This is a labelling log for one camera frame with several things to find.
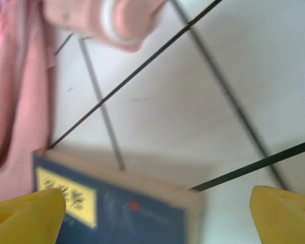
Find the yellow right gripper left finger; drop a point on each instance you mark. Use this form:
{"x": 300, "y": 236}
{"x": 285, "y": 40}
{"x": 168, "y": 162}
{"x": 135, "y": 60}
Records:
{"x": 23, "y": 221}

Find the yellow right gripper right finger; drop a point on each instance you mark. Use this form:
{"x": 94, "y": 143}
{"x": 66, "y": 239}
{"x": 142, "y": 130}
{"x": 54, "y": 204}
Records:
{"x": 287, "y": 221}

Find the dark blue book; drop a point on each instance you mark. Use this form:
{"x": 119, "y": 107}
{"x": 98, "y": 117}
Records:
{"x": 132, "y": 218}

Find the pink backpack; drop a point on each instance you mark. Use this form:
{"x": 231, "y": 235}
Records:
{"x": 15, "y": 101}

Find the pink pencil case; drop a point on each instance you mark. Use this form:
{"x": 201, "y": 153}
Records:
{"x": 86, "y": 17}

